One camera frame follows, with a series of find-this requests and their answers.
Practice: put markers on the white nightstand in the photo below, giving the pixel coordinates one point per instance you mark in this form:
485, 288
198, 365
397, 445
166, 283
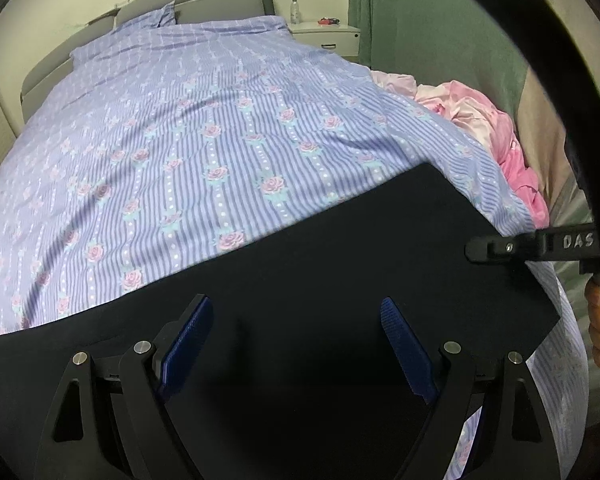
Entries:
330, 35

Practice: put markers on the beige curtain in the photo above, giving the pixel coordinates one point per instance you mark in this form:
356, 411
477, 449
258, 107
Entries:
545, 150

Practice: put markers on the green curtain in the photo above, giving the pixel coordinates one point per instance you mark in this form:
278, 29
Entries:
430, 20

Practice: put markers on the small red item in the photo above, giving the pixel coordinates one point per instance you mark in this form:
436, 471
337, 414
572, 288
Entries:
328, 21

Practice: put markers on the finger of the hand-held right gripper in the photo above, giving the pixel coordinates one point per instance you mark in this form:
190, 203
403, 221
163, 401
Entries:
500, 247

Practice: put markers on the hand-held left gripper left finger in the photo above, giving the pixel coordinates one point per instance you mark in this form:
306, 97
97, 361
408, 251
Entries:
185, 345

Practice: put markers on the clear plastic bottle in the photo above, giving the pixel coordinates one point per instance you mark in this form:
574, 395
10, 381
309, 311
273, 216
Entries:
295, 10

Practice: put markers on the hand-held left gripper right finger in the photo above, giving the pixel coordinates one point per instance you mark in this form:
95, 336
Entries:
407, 350

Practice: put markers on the pink crumpled blanket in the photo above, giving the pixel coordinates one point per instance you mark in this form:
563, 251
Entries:
480, 110

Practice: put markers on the black pants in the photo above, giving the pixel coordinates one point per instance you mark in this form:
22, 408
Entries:
305, 270

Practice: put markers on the black curved bar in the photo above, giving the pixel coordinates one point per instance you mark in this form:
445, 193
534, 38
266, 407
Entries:
565, 60

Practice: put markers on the purple floral striped duvet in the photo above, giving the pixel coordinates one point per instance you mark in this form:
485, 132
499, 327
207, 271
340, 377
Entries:
180, 135

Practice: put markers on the purple striped pillow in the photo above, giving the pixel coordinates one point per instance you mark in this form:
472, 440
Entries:
145, 17

